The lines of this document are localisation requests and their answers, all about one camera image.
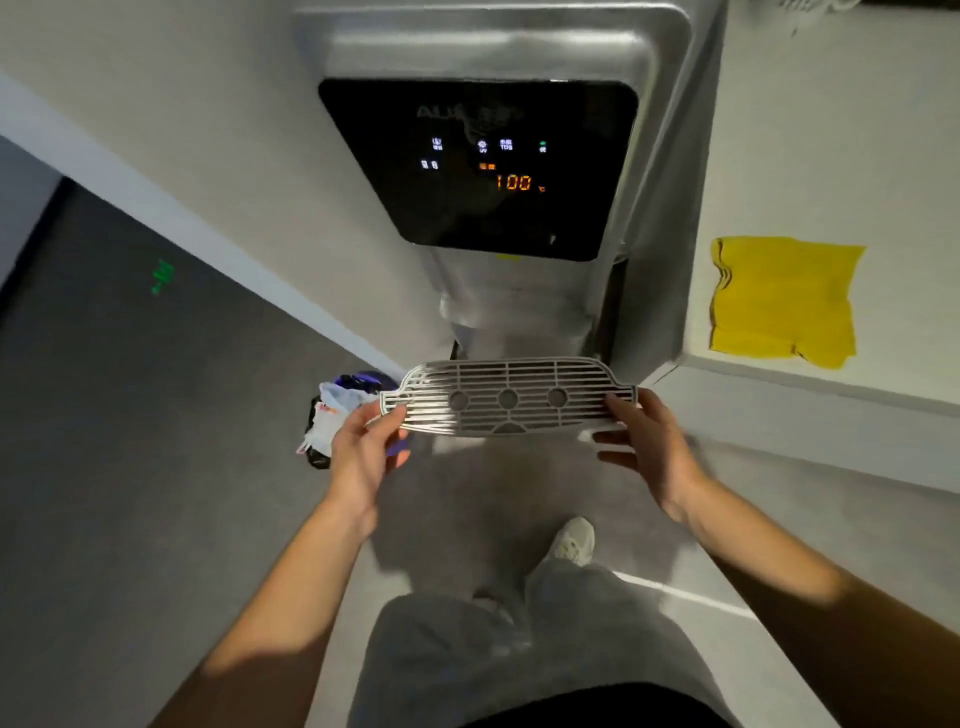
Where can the yellow cleaning cloth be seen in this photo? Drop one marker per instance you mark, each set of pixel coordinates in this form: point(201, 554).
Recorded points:
point(784, 300)

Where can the white plastic bag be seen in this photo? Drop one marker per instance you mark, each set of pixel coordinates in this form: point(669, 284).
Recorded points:
point(330, 420)

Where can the person's right hand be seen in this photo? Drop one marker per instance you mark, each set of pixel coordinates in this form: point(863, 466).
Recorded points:
point(660, 457)

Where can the person's white shoe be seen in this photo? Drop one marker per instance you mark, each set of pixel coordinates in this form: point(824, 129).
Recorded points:
point(573, 541)

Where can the silver water dispenser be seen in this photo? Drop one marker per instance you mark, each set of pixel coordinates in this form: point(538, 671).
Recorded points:
point(540, 187)

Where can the person's right thumb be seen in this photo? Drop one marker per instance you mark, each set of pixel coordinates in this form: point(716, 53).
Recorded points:
point(651, 405)

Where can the person's right middle finger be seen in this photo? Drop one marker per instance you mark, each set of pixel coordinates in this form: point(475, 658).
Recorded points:
point(611, 435)

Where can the person's black shirt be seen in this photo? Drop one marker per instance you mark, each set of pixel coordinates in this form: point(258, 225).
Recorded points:
point(600, 709)

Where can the person's left hand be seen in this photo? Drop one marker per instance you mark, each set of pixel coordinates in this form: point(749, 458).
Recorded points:
point(360, 465)

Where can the black trash bin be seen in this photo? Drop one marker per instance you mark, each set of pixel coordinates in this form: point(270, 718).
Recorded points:
point(319, 442)

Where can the grey drip tray grate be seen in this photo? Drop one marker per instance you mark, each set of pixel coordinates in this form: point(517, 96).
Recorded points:
point(508, 397)

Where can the person's left thumb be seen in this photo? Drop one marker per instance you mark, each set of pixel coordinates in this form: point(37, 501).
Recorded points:
point(355, 421)

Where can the black dispenser display panel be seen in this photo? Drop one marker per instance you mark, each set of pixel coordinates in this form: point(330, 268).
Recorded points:
point(487, 165)

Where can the person's left forearm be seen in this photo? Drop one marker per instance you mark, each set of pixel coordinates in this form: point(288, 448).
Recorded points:
point(277, 607)

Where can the white counter cabinet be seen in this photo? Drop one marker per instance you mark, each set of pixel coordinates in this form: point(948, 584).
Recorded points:
point(832, 225)

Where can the person's right forearm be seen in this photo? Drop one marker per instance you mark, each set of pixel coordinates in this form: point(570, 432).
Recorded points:
point(810, 592)

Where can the person's grey trousers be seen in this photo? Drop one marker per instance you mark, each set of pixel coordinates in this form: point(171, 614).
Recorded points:
point(525, 645)

